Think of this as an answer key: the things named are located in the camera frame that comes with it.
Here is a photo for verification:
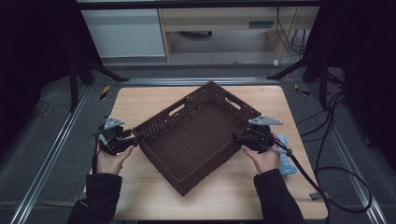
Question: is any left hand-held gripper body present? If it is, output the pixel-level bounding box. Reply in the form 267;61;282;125
93;116;135;157

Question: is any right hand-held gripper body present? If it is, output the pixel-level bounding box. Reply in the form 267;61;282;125
244;115;284;154

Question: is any blue striped towel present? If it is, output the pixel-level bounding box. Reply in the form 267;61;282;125
275;133;298;176

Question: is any brown woven basket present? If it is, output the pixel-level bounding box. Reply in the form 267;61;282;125
132;80;262;197

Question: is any person's left hand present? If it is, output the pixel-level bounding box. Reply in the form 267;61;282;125
95;141;135;176

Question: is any person's right hand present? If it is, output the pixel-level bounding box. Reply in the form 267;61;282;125
241;134;281;175

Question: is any yellow black tape strip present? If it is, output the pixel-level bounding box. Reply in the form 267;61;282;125
293;83;311;97
99;84;111;101

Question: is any black metal stand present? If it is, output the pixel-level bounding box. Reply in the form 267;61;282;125
68;55;130;113
266;52;331;110

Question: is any white cabinet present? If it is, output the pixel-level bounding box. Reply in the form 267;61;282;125
81;8;166;59

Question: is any dark curtain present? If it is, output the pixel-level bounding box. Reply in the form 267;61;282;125
0;0;104;150
303;0;396;171

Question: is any light wooden office desk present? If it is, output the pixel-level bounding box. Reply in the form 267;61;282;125
158;7;321;62

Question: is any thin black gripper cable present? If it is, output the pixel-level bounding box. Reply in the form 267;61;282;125
91;139;101;175

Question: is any black gripper cable silver plug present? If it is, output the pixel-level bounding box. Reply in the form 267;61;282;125
270;136;374;224

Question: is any black floor cable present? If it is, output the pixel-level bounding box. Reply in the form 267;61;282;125
299;97;347;138
295;91;346;127

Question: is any aluminium floor rail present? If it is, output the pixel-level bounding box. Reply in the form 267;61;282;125
10;85;92;224
306;83;389;224

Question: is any thin looped floor cable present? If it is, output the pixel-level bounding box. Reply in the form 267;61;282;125
27;100;50;119

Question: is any hanging black cable bundle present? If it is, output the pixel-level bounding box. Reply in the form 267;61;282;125
275;7;312;58

